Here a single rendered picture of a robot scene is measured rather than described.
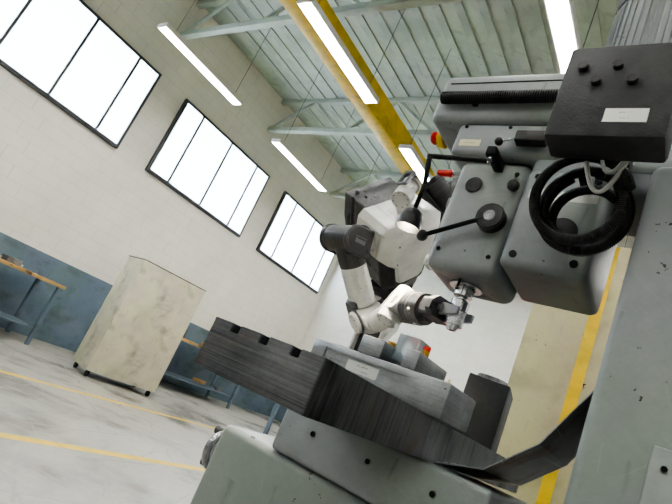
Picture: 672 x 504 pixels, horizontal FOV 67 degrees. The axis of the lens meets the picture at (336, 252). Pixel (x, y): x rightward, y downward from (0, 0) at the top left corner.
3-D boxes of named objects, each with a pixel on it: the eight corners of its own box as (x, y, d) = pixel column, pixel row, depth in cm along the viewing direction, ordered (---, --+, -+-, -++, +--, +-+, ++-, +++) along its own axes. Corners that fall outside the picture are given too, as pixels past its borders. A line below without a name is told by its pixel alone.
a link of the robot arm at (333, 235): (329, 267, 173) (319, 229, 169) (348, 257, 178) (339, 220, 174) (352, 271, 164) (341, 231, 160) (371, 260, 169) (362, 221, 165)
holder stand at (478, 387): (448, 433, 147) (470, 367, 152) (458, 439, 165) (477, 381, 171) (490, 451, 141) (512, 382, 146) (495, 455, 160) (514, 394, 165)
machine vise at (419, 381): (304, 365, 117) (323, 321, 120) (337, 381, 128) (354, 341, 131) (439, 419, 95) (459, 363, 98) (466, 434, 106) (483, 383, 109)
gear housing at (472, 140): (447, 152, 137) (459, 121, 140) (473, 198, 156) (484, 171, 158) (580, 159, 117) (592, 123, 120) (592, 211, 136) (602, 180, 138)
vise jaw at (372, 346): (356, 350, 112) (363, 333, 113) (387, 369, 123) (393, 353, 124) (378, 358, 108) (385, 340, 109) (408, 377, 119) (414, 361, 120)
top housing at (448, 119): (427, 119, 145) (446, 74, 149) (456, 170, 165) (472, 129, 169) (611, 121, 117) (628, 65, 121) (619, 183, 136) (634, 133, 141)
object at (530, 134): (492, 142, 128) (497, 128, 129) (496, 151, 131) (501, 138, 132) (543, 144, 120) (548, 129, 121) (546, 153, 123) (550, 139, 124)
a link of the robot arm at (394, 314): (417, 285, 142) (391, 282, 151) (395, 313, 137) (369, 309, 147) (437, 313, 146) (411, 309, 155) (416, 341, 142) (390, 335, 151)
